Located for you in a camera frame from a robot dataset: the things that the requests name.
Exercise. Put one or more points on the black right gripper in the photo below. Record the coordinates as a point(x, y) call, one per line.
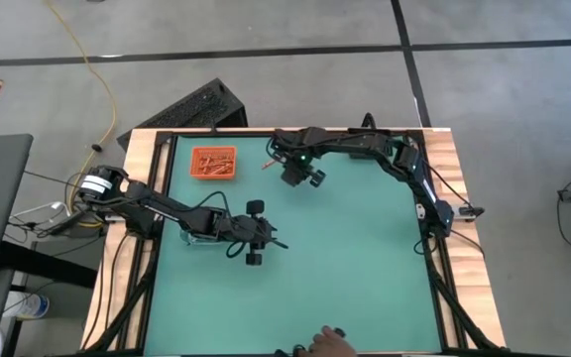
point(310, 166)

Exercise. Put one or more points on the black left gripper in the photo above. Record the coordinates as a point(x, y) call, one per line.
point(246, 229)

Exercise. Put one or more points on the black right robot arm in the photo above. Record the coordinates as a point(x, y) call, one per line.
point(365, 141)

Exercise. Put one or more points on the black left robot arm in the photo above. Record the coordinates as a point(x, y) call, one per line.
point(156, 205)

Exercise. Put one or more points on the black plastic basket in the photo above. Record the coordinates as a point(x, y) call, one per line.
point(365, 155)

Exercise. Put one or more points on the teal table mat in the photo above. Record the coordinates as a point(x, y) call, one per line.
point(340, 273)

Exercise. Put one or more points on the clear plastic container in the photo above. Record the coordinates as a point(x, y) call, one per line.
point(191, 239)

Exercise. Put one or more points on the orange plastic basket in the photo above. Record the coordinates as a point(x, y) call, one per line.
point(195, 174)

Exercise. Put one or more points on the person's hand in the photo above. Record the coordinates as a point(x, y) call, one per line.
point(330, 344)

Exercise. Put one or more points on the black perforated computer case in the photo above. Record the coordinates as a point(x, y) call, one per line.
point(191, 106)

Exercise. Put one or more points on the white plastic bottle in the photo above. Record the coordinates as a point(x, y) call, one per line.
point(28, 305)

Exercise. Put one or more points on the black metal table frame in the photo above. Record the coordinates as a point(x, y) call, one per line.
point(216, 132)

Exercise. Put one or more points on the grey metal bracket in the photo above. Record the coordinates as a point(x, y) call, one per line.
point(420, 210)

